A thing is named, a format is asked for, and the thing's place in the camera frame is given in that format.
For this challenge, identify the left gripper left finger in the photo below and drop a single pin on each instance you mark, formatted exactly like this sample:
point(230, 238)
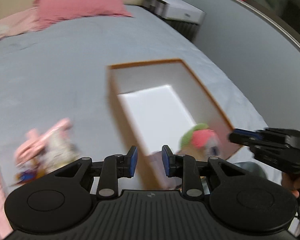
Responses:
point(131, 161)

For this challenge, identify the grey bed sheet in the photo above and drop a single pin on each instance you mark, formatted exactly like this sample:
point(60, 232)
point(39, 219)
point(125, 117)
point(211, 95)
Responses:
point(60, 72)

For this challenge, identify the white right nightstand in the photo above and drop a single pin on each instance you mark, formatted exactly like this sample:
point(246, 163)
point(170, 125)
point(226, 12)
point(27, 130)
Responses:
point(181, 16)

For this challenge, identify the green pink plush toy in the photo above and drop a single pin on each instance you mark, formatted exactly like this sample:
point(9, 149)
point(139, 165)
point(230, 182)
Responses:
point(200, 142)

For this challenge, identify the white crochet bunny plush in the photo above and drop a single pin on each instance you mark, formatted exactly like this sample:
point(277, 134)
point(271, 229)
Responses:
point(48, 151)

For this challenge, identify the orange rimmed white box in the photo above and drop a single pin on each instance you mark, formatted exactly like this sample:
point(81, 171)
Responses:
point(154, 104)

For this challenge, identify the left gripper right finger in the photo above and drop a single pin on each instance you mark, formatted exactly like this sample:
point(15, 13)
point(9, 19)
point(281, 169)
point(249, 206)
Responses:
point(168, 160)

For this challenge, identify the person right hand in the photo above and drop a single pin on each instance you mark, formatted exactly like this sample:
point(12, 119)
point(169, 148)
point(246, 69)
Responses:
point(292, 184)

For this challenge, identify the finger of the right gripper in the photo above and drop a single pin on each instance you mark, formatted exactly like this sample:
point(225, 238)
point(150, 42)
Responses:
point(244, 137)

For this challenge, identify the light pink pillow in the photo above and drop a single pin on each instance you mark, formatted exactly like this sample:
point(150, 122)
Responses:
point(19, 23)

